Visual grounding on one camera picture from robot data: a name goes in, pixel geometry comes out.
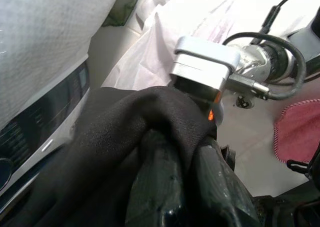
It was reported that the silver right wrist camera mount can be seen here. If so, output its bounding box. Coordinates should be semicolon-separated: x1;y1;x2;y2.
169;35;242;126

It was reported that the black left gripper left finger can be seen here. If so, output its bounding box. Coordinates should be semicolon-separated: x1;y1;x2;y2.
124;130;188;227

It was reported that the black washing machine control panel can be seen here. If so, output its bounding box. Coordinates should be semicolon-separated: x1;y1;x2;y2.
0;59;91;195

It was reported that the pink towel with stitched edge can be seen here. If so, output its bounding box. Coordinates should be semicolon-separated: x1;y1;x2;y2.
273;98;320;164

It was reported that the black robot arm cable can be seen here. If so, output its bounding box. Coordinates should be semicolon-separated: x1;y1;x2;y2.
221;0;313;101

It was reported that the dark green translucent container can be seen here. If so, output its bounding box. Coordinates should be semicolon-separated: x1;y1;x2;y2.
101;0;139;28

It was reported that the white textured towel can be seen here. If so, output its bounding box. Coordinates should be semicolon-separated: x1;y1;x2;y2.
0;0;121;132

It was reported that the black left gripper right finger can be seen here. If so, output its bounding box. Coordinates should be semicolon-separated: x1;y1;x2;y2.
196;139;262;227

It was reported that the black cloth garment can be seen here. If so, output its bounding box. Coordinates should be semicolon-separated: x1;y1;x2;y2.
0;85;219;227

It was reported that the thin white pink garment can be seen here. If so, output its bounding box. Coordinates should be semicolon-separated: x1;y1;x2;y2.
101;0;242;91

